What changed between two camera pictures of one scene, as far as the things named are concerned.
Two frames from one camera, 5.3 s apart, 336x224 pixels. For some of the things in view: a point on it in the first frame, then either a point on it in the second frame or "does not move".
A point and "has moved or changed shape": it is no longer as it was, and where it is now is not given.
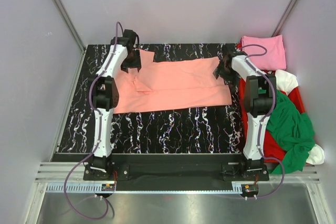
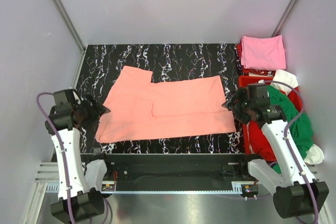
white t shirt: x=285 y=81 does not move
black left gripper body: x=132 y=60 to x=87 y=114
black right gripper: x=232 y=80 to x=240 y=96
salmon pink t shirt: x=170 y=83 has moved or changed shape
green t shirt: x=294 y=129 does not move
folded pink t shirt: x=274 y=59 does not move
